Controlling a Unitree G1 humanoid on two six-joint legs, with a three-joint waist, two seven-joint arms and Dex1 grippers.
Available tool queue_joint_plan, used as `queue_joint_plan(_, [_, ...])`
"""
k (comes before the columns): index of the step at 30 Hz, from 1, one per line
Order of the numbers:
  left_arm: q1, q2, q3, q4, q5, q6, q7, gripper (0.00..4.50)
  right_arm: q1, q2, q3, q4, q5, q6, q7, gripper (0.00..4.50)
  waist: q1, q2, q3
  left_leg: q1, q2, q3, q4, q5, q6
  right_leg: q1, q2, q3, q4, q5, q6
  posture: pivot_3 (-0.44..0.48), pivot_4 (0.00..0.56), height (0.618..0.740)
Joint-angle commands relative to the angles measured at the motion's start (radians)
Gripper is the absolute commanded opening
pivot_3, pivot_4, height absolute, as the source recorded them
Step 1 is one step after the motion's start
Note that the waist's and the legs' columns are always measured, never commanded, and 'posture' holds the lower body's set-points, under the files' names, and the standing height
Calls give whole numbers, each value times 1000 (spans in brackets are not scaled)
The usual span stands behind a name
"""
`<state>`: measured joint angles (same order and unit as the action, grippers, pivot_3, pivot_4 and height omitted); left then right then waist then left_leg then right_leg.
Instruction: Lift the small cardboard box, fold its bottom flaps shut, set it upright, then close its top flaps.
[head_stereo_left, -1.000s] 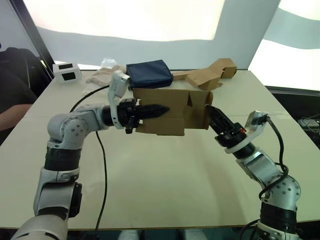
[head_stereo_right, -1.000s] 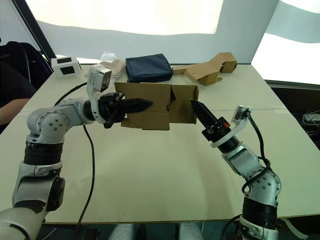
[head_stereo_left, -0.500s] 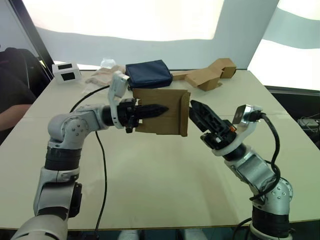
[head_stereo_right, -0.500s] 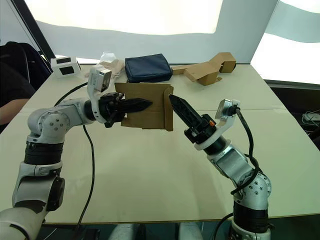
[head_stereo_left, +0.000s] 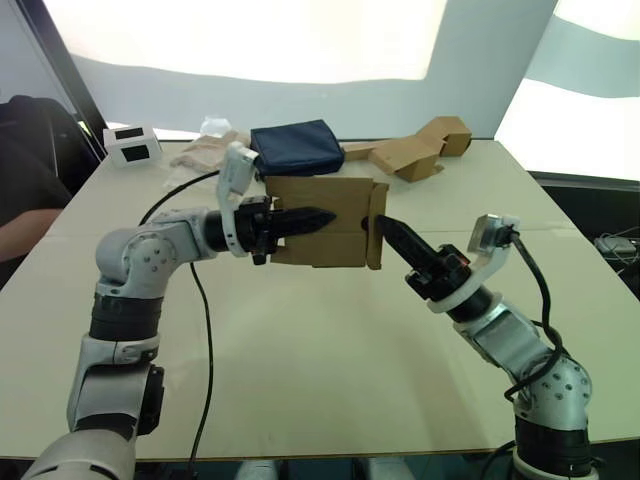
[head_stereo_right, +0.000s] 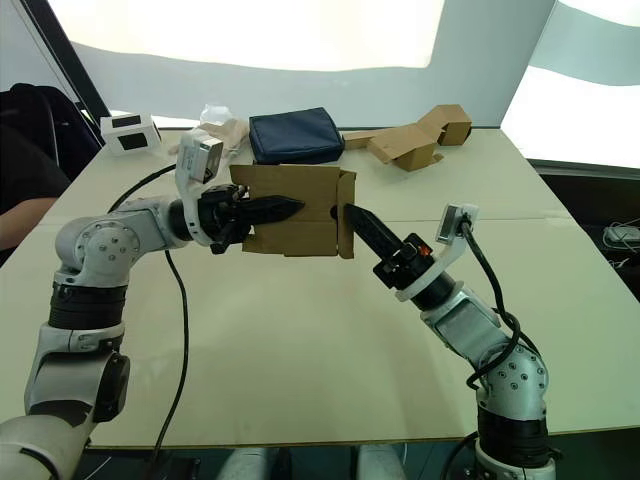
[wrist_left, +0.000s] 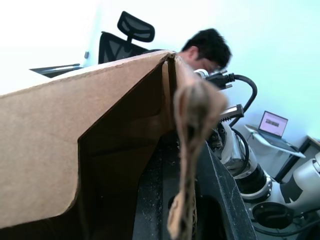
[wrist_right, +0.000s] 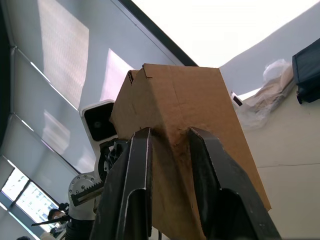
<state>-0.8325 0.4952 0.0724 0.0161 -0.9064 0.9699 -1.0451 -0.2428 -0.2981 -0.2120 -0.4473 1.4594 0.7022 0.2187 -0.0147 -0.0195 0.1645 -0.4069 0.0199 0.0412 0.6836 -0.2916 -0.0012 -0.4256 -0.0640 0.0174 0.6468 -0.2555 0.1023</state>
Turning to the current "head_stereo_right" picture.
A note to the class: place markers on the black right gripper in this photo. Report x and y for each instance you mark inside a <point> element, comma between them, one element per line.
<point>402,267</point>

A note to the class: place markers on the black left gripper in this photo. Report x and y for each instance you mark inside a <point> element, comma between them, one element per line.
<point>220,210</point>

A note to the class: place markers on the small brown cardboard box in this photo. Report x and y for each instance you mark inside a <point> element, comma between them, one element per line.
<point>300,235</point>

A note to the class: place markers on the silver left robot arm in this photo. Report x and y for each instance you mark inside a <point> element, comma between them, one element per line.
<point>100,245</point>

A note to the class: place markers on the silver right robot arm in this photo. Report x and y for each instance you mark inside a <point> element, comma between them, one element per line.
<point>515,375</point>

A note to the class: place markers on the person's bare forearm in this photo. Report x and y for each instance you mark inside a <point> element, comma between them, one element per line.
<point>25,220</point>

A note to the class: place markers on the flattened open cardboard box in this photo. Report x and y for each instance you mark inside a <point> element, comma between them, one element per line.
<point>405,147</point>

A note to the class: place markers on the small folded cardboard box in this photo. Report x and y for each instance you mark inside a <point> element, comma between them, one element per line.
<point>455,127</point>

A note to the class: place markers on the white box with black panels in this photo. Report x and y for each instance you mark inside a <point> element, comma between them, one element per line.
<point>130,134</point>

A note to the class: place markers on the navy blue fabric pouch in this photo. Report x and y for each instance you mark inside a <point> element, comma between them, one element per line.
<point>295,135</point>

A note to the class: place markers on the crumpled beige cloth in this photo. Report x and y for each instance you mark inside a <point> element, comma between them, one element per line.
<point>232,134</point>

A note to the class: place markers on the clear plastic bag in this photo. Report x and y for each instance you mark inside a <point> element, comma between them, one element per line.
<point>215,114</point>

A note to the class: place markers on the grey rounded shape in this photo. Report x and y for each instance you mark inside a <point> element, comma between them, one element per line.
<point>380,464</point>
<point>245,465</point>

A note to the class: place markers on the black chair back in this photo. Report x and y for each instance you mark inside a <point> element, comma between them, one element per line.
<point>45,115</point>

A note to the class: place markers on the person in black shirt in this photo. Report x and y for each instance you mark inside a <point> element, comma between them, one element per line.
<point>25,170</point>

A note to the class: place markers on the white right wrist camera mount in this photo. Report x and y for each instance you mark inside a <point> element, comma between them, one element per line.
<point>450,257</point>

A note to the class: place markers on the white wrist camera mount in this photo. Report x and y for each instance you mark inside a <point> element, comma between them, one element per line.
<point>184,170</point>
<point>450,257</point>

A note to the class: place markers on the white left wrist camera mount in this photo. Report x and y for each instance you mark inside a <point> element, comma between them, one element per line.
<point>184,170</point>

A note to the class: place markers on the black slanted frame pole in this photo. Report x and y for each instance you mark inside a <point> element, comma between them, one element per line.
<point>75,62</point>

